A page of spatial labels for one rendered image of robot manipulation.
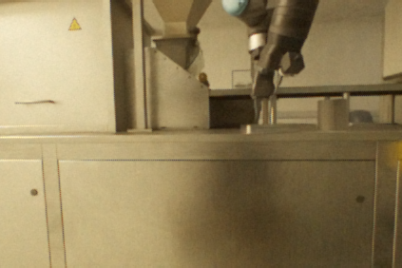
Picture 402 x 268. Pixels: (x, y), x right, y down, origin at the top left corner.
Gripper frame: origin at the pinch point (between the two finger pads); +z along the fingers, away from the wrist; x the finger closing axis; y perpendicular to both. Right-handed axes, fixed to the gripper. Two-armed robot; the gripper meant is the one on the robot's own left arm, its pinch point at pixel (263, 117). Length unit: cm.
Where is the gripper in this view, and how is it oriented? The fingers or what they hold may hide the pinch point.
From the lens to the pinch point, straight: 71.2
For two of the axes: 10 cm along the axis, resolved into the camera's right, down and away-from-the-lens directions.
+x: -9.8, 0.1, 1.8
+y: 1.8, -0.7, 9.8
